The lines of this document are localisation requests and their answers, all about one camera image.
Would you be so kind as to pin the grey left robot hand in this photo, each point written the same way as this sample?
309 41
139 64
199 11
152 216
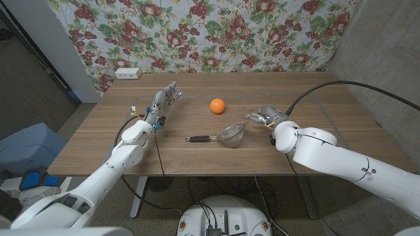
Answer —
160 103

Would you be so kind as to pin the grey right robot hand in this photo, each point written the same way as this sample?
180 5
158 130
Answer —
270 114

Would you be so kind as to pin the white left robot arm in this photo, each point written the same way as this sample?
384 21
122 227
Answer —
95 183

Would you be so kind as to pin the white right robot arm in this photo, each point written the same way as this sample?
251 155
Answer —
328 157

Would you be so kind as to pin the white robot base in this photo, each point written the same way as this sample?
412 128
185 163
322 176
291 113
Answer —
243 216

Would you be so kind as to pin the white power strip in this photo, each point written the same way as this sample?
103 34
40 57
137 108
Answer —
128 73

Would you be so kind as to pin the orange fruit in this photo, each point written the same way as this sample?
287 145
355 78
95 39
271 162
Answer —
217 106

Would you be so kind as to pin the round black fan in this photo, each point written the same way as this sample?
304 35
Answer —
159 184

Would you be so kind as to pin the floral fruit print backdrop cloth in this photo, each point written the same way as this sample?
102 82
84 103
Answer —
213 36

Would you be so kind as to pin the grey table leg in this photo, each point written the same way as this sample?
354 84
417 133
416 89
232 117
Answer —
308 200

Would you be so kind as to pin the white table leg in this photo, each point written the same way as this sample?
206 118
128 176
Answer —
138 200

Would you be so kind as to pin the dark grey door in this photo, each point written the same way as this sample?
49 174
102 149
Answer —
26 91

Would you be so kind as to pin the blue-grey plastic bin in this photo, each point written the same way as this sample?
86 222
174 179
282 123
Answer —
29 147

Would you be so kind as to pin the blue and black pad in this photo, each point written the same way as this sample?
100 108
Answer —
33 178

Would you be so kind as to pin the white sneaker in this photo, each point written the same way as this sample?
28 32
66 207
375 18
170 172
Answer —
39 196

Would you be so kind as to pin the white robot chest edge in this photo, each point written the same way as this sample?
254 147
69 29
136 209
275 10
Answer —
65 232

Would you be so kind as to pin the black bag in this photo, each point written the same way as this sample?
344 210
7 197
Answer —
9 206

